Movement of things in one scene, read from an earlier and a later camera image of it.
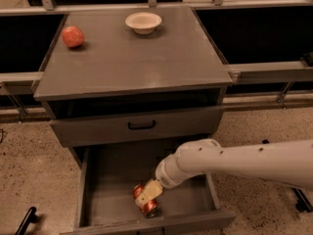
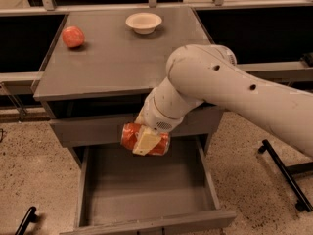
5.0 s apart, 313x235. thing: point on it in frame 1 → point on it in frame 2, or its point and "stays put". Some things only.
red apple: (72, 36) stays put
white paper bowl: (143, 23) stays put
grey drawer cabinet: (120, 76) stays put
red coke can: (150, 209) → (130, 133)
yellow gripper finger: (153, 189) → (146, 140)
